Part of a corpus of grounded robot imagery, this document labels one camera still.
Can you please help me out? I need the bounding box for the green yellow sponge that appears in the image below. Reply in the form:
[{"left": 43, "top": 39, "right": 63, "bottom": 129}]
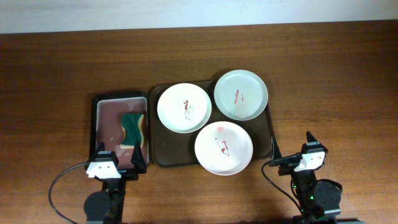
[{"left": 120, "top": 113, "right": 145, "bottom": 148}]

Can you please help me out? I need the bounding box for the white plate bottom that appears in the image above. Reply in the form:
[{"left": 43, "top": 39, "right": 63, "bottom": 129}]
[{"left": 194, "top": 121, "right": 254, "bottom": 176}]

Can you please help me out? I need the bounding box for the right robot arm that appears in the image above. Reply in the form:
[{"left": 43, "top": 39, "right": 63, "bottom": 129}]
[{"left": 261, "top": 131, "right": 362, "bottom": 223}]

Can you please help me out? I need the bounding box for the white plate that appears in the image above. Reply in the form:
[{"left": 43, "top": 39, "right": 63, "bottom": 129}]
[
  {"left": 157, "top": 83, "right": 212, "bottom": 134},
  {"left": 194, "top": 121, "right": 254, "bottom": 176},
  {"left": 213, "top": 70, "right": 269, "bottom": 121}
]

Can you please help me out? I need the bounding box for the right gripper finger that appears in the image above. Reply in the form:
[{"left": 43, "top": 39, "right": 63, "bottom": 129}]
[
  {"left": 306, "top": 131, "right": 318, "bottom": 142},
  {"left": 271, "top": 137, "right": 282, "bottom": 160}
]

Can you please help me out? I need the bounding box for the large brown serving tray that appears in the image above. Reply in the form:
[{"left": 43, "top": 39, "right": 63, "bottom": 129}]
[{"left": 149, "top": 80, "right": 274, "bottom": 167}]

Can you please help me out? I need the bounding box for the small black tray with water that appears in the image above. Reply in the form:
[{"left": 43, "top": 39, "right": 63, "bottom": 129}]
[{"left": 89, "top": 91, "right": 149, "bottom": 169}]

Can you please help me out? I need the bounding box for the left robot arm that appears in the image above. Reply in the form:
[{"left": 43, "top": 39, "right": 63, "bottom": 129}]
[{"left": 84, "top": 141, "right": 147, "bottom": 224}]

